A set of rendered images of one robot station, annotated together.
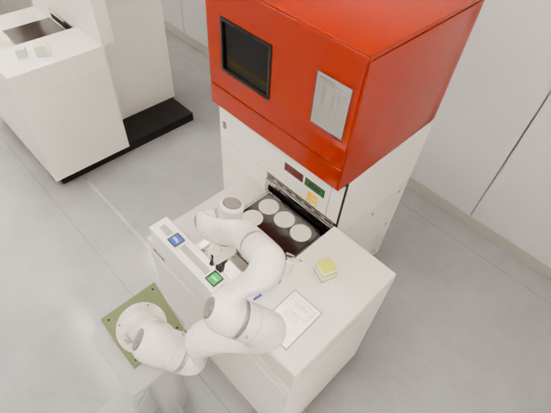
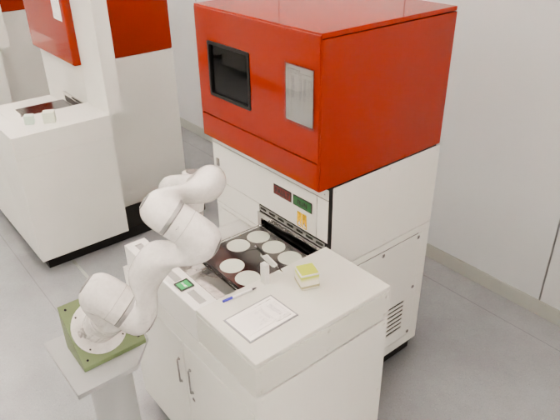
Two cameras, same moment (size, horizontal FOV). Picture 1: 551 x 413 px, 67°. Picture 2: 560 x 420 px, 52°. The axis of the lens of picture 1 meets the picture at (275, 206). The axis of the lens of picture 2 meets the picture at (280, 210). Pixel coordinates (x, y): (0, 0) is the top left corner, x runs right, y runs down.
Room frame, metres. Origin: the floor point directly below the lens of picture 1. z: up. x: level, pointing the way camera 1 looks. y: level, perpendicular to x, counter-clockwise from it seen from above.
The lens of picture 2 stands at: (-0.75, -0.41, 2.24)
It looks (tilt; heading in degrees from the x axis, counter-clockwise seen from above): 29 degrees down; 9
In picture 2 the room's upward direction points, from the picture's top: 1 degrees counter-clockwise
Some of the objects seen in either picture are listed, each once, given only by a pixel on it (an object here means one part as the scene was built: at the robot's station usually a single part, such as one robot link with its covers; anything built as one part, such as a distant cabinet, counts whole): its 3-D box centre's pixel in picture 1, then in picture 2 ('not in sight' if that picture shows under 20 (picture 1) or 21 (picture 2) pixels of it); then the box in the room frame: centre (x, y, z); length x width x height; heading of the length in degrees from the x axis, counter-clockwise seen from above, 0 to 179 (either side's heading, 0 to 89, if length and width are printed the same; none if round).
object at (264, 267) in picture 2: (291, 262); (267, 266); (0.93, -0.09, 1.03); 0.06 x 0.04 x 0.13; 138
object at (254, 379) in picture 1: (260, 306); (249, 365); (1.05, 0.03, 0.41); 0.97 x 0.64 x 0.82; 48
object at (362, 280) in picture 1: (315, 300); (296, 313); (0.85, -0.20, 0.89); 0.62 x 0.35 x 0.14; 138
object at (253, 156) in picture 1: (275, 169); (266, 197); (1.47, 0.02, 1.02); 0.82 x 0.03 x 0.40; 48
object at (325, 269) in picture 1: (325, 270); (307, 277); (0.93, -0.23, 1.00); 0.07 x 0.07 x 0.07; 28
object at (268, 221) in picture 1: (267, 231); (253, 257); (1.18, 0.02, 0.90); 0.34 x 0.34 x 0.01; 48
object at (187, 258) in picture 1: (196, 268); (168, 285); (0.95, 0.32, 0.89); 0.55 x 0.09 x 0.14; 48
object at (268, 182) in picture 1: (296, 207); (289, 238); (1.34, -0.10, 0.89); 0.44 x 0.02 x 0.10; 48
